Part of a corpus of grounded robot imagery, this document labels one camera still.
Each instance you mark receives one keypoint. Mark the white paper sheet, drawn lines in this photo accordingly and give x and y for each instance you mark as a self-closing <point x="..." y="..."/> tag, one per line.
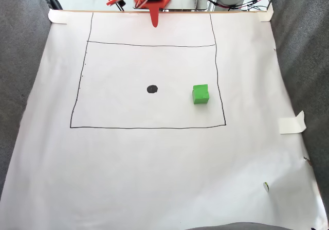
<point x="154" y="163"/>

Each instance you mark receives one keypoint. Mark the small round white sticker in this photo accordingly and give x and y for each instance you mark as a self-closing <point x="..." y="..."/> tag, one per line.
<point x="265" y="187"/>

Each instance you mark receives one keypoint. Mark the green block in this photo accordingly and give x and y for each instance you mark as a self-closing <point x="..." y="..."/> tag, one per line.
<point x="200" y="95"/>

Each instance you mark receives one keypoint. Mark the grey felt panel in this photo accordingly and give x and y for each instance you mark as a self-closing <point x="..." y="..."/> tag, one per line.
<point x="20" y="60"/>
<point x="303" y="60"/>

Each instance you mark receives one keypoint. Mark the white folded tape piece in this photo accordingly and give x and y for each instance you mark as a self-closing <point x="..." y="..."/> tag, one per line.
<point x="57" y="17"/>
<point x="266" y="14"/>
<point x="290" y="125"/>

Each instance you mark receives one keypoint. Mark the black dot mark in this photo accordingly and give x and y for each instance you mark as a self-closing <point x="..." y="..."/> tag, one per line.
<point x="152" y="89"/>

